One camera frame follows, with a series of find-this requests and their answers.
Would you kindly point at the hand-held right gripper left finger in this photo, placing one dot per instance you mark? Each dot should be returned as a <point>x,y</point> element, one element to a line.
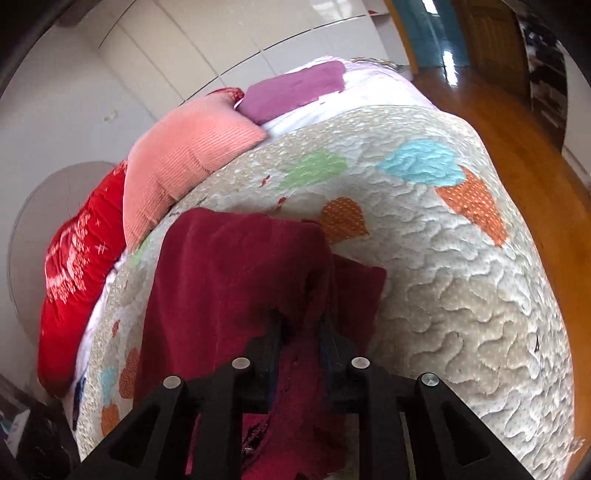
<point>258,364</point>

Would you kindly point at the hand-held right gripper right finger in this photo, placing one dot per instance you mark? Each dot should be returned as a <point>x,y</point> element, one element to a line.
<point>339,364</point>

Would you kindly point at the maroon sweater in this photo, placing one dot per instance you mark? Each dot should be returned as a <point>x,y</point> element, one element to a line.
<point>231,286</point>

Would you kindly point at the open shelf with clothes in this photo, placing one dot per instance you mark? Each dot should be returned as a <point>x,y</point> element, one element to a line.
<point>547,78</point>

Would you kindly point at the patchwork quilted bedspread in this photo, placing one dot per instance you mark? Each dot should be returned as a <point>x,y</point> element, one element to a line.
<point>438,258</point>

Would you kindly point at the pink knitted pillow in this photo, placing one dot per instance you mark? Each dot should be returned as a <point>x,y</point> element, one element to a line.
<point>184,152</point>

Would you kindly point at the dark clutter beside bed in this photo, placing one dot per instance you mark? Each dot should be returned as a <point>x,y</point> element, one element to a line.
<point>37,438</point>

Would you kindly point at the purple folded cloth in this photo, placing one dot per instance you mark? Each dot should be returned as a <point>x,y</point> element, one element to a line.
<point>291,90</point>

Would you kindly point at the glossy white wardrobe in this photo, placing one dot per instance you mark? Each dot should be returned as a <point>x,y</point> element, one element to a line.
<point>221,37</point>

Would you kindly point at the teal door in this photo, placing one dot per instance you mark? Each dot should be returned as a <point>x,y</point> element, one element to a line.
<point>434,32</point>

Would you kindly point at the wooden door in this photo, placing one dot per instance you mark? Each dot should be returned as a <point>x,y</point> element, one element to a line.
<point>489,41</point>

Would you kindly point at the white wall socket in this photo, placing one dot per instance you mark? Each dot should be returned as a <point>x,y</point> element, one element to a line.
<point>111,115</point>

